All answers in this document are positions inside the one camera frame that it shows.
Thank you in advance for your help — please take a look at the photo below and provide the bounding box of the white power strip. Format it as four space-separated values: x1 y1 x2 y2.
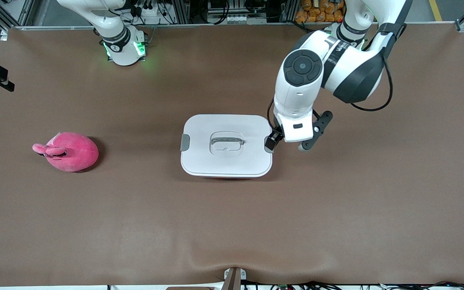
208 12 265 25
133 0 172 25

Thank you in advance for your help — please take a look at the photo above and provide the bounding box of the left arm black wrist cable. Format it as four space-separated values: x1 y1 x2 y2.
349 24 394 112

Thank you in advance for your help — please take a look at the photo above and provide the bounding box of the pink plush toy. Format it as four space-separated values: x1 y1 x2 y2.
32 132 99 173

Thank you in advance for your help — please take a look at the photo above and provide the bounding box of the metal table edge bracket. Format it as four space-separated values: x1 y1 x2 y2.
222 267 247 290

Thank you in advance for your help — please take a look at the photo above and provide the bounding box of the silver table edge rail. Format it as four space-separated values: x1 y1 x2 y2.
0 21 464 32

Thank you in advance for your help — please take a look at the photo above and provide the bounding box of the bag of orange snacks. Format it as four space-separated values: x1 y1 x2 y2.
294 0 345 23

